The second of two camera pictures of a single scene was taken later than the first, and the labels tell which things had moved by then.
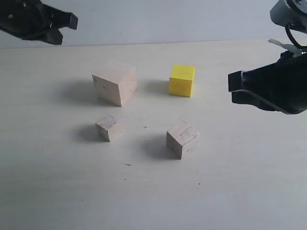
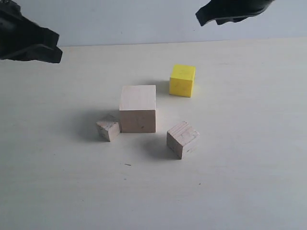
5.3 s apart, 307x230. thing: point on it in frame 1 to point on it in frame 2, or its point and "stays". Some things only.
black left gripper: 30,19 to 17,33
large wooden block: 115,81 to 137,109
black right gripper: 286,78 to 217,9
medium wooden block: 183,140 stays
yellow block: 181,80 stays
